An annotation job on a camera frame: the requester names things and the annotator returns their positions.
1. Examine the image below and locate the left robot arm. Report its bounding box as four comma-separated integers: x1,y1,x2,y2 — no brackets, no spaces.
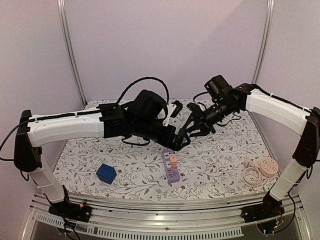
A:
13,101,190,217

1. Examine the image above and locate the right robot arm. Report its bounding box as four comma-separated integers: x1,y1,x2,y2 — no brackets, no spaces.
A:
178,80,320,218

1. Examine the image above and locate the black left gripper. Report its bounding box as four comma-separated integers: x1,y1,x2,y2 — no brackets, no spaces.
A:
132,118,192,152

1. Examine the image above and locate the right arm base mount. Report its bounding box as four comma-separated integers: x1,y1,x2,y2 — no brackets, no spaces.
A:
240,195,285,223

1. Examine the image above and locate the pink plug adapter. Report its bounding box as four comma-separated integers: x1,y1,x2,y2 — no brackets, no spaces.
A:
169,154,178,168

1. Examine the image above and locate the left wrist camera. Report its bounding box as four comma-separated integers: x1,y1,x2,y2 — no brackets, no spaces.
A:
157,100,183,127

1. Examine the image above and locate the left aluminium frame post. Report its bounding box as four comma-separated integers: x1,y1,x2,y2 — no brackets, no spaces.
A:
56,0,88,107

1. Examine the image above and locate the floral table cloth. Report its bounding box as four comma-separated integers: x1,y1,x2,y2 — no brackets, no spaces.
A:
53,111,278,201

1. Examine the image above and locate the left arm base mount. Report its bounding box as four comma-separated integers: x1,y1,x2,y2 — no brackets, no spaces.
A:
48,185,93,223

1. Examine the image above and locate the purple power strip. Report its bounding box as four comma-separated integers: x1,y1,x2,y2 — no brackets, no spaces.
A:
161,149,180,184

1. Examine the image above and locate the pink round power socket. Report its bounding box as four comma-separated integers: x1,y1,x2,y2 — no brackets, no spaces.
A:
258,157,279,178

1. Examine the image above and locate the aluminium front rail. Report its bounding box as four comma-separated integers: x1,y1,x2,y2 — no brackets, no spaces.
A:
22,193,313,240

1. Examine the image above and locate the dark blue cube socket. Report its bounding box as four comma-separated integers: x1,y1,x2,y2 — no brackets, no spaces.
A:
96,163,117,185

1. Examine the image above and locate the aluminium frame post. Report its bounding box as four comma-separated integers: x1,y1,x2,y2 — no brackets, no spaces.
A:
56,0,88,107
252,0,275,84

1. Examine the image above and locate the right aluminium frame post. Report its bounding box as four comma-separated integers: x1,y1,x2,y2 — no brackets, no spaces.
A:
252,0,275,84

